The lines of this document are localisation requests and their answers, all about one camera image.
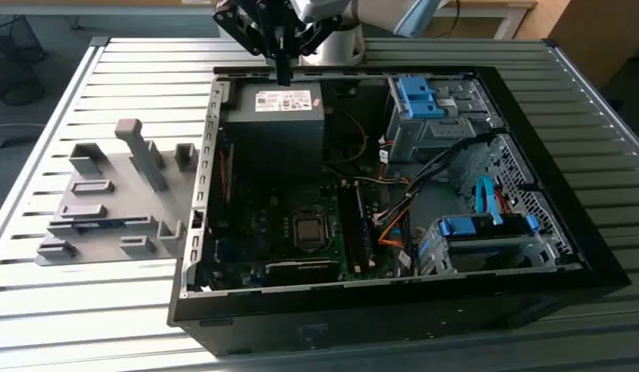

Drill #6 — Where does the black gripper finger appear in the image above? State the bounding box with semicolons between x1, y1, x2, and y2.
284;21;334;87
210;4;285;85

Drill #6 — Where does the blue RAM stick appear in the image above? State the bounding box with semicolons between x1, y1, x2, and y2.
70;219;149;231

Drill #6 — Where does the black RAM slot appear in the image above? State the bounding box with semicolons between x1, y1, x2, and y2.
337;178;362;272

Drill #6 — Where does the grey power supply unit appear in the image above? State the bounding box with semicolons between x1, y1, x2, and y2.
218;81;326;185

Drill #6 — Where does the blue plastic disk carrier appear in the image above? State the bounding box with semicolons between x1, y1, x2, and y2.
396;76;448;119

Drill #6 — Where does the tall grey drive cage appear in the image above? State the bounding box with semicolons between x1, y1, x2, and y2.
385;76;507;164

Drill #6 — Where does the metal socket cover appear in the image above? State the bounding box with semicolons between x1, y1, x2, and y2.
289;208;330;253

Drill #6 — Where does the black mesh wastebasket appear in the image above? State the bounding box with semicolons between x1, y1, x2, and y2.
0;14;47;106

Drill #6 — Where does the green motherboard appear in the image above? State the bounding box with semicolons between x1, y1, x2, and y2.
208;180;403;290

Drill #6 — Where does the silver CPU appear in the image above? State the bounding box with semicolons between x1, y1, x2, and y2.
296;220;324;241

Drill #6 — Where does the blue carrier with black disk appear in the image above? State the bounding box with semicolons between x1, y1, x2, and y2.
436;212;539;239

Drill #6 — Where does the brown wooden cabinet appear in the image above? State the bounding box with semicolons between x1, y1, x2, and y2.
512;0;639;91

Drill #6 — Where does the black graphics card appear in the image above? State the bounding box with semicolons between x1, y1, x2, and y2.
264;258;342;286

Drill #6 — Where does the low grey disk bay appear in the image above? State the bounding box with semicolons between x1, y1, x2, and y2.
415;222;563;276

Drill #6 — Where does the grey parts rack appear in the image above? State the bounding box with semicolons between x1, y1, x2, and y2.
34;118;204;267

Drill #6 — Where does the black PC case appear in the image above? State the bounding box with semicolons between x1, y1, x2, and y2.
166;64;632;357

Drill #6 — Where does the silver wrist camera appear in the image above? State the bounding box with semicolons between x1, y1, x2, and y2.
296;0;352;24

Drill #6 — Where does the thin yellow wire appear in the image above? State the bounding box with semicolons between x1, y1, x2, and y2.
322;108;368;166

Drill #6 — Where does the red and black twisted wire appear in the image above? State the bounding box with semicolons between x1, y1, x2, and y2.
218;145;233;205

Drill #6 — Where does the multicolour power wire bundle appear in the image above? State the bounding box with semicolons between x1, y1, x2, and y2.
322;162;411;187

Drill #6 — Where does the black wire bundle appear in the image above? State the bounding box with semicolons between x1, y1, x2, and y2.
401;133;493;198

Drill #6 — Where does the blue flat wire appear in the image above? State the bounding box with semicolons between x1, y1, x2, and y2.
476;174;504;226

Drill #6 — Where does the orange flat wire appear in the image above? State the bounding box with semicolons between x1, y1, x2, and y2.
378;215;407;247

